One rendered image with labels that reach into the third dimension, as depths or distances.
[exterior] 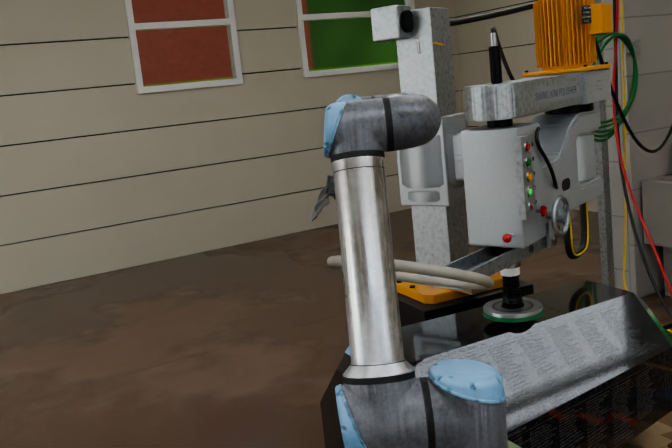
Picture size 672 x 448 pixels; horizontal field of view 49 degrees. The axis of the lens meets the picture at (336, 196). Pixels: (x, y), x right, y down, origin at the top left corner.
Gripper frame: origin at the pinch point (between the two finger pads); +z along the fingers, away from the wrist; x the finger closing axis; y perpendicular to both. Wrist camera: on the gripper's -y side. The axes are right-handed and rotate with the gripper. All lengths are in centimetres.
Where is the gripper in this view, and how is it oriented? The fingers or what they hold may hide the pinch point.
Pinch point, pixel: (335, 225)
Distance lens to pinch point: 224.2
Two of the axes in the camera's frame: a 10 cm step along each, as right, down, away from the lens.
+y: -1.4, -1.7, -9.8
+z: -1.4, 9.8, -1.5
